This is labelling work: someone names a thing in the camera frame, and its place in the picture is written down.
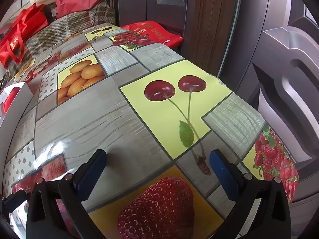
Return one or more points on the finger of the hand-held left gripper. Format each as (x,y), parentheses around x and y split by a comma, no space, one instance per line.
(12,201)

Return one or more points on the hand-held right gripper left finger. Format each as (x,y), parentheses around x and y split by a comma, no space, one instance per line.
(91,174)

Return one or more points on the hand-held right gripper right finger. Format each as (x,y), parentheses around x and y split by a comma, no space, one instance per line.
(224,174)

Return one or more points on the white box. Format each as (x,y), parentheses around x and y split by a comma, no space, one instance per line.
(23,97)

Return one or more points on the fruit-printed tablecloth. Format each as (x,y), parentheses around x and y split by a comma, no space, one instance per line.
(87,129)

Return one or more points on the plaid cover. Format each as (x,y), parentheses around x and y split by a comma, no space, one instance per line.
(62,27)

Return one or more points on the red printed bag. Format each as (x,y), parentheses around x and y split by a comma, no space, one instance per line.
(154,31)

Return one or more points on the red tote bag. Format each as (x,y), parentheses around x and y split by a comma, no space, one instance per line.
(25,25)

